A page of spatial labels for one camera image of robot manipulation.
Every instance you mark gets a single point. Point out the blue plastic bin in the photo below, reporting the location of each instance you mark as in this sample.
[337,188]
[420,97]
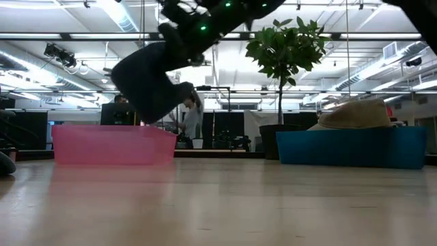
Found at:
[351,148]

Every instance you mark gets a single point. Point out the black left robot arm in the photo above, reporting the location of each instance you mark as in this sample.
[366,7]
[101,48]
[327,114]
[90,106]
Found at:
[235,17]

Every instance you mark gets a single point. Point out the pink plastic bin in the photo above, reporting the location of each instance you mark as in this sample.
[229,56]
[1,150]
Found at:
[112,145]

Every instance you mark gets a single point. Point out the dark rounded object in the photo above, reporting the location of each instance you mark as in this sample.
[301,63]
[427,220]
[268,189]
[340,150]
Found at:
[6,164]

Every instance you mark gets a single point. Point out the person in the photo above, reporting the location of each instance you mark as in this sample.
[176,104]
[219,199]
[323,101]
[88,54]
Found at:
[193,119]
[120,99]

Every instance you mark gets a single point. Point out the black horizontal frame bar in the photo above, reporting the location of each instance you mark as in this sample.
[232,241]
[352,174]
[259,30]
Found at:
[102,36]

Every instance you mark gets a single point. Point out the dark blue fabric hat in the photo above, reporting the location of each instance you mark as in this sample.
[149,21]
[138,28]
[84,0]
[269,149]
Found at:
[147,85]

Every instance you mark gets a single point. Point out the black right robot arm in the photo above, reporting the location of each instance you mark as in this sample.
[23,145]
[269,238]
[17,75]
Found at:
[423,17]

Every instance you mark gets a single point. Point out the beige fabric hat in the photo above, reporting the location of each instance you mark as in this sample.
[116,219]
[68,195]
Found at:
[355,116]

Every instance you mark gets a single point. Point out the black computer monitor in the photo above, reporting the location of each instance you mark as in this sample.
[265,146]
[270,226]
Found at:
[117,114]

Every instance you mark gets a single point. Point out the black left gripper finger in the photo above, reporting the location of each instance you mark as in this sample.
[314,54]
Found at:
[196,59]
[170,34]

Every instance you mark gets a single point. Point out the green tree in black pot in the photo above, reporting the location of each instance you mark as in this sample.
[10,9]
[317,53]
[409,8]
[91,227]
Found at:
[286,48]

